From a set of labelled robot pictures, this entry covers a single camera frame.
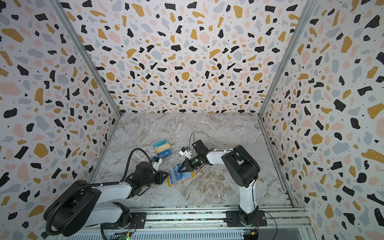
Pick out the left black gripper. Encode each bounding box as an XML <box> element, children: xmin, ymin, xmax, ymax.
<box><xmin>142</xmin><ymin>170</ymin><xmax>171</xmax><ymax>188</ymax></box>

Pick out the blue VIP card from holder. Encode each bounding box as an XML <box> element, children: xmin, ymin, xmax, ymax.
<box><xmin>168</xmin><ymin>164</ymin><xmax>192</xmax><ymax>186</ymax></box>

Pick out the yellow leather card holder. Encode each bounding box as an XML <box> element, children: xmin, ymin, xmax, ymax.
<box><xmin>167</xmin><ymin>169</ymin><xmax>195</xmax><ymax>187</ymax></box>

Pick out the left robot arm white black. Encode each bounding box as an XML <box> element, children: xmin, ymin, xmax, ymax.
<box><xmin>44</xmin><ymin>162</ymin><xmax>169</xmax><ymax>237</ymax></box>

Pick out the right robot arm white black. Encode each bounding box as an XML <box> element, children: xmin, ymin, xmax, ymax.
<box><xmin>178</xmin><ymin>140</ymin><xmax>261</xmax><ymax>215</ymax></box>

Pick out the blue VIP card in stand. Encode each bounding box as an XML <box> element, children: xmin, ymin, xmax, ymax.
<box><xmin>157</xmin><ymin>149</ymin><xmax>173</xmax><ymax>159</ymax></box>

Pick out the gold card in stand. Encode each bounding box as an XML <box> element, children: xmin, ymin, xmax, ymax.
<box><xmin>155</xmin><ymin>143</ymin><xmax>171</xmax><ymax>154</ymax></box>

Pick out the teal VIP card in stand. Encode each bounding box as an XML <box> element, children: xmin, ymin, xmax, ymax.
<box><xmin>153</xmin><ymin>139</ymin><xmax>167</xmax><ymax>149</ymax></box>

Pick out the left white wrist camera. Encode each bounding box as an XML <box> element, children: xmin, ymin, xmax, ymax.
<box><xmin>151</xmin><ymin>156</ymin><xmax>163</xmax><ymax>171</ymax></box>

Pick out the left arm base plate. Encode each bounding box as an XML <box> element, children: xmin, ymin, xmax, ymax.
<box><xmin>103</xmin><ymin>212</ymin><xmax>147</xmax><ymax>231</ymax></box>

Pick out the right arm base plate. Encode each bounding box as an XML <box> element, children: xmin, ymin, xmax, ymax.
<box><xmin>224</xmin><ymin>210</ymin><xmax>267</xmax><ymax>228</ymax></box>

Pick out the white perforated cable duct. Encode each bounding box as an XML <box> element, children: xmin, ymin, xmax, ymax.
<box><xmin>64</xmin><ymin>230</ymin><xmax>245</xmax><ymax>240</ymax></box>

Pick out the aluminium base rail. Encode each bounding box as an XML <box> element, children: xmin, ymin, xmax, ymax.
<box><xmin>132</xmin><ymin>205</ymin><xmax>314</xmax><ymax>234</ymax></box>

